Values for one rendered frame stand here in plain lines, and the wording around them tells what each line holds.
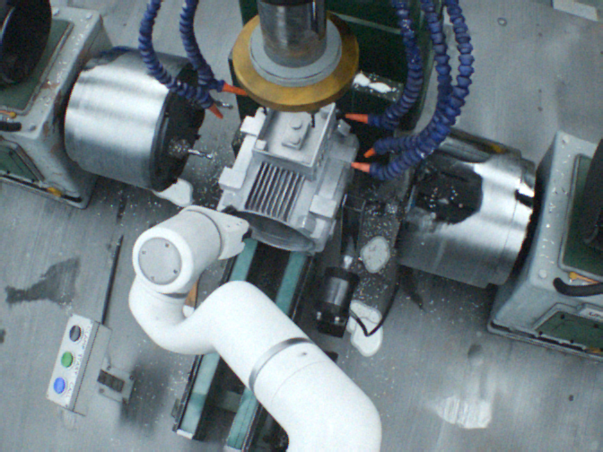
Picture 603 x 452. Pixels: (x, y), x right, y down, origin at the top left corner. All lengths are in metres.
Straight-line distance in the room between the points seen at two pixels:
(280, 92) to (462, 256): 0.40
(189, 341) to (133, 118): 0.48
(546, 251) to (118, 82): 0.77
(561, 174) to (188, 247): 0.63
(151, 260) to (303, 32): 0.34
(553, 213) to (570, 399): 0.48
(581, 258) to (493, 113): 0.58
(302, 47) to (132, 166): 0.44
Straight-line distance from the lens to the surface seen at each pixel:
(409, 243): 1.24
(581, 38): 1.90
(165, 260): 0.97
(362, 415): 0.77
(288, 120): 1.30
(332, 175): 1.31
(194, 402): 1.38
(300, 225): 1.25
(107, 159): 1.35
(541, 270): 1.20
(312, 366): 0.81
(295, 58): 1.04
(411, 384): 1.50
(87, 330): 1.28
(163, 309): 1.03
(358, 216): 1.11
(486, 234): 1.22
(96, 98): 1.33
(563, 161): 1.28
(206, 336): 0.91
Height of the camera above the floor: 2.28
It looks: 71 degrees down
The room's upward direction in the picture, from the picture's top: 5 degrees counter-clockwise
